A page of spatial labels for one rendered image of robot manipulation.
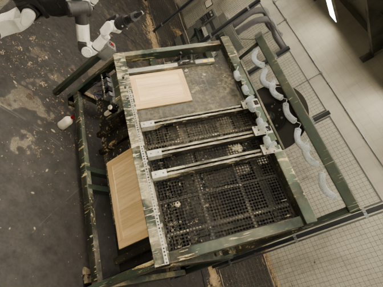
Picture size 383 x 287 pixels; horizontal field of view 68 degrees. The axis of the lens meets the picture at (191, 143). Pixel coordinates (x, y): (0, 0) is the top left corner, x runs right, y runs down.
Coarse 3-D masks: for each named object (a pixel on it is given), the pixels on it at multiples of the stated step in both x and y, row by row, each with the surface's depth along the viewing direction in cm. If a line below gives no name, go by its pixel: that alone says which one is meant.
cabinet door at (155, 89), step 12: (156, 72) 302; (168, 72) 304; (180, 72) 305; (132, 84) 292; (144, 84) 293; (156, 84) 295; (168, 84) 296; (180, 84) 297; (144, 96) 286; (156, 96) 287; (168, 96) 288; (180, 96) 289; (144, 108) 279
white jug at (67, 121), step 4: (68, 116) 302; (72, 116) 301; (64, 120) 300; (68, 120) 300; (72, 120) 304; (60, 124) 302; (64, 124) 301; (68, 124) 302; (60, 128) 305; (64, 128) 306
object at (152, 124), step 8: (200, 112) 274; (208, 112) 276; (216, 112) 276; (224, 112) 277; (232, 112) 280; (240, 112) 284; (152, 120) 265; (160, 120) 266; (168, 120) 269; (176, 120) 268; (184, 120) 269; (192, 120) 273; (200, 120) 277; (144, 128) 262; (152, 128) 266
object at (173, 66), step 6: (198, 60) 313; (156, 66) 304; (162, 66) 305; (168, 66) 305; (174, 66) 306; (180, 66) 308; (186, 66) 311; (192, 66) 313; (132, 72) 297; (138, 72) 299; (144, 72) 302; (150, 72) 304
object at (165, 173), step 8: (272, 144) 248; (248, 152) 257; (256, 152) 258; (264, 152) 254; (272, 152) 255; (208, 160) 249; (216, 160) 250; (224, 160) 254; (232, 160) 251; (240, 160) 254; (248, 160) 260; (176, 168) 243; (184, 168) 246; (192, 168) 244; (200, 168) 245; (208, 168) 250; (152, 176) 238; (160, 176) 238; (168, 176) 241; (176, 176) 246
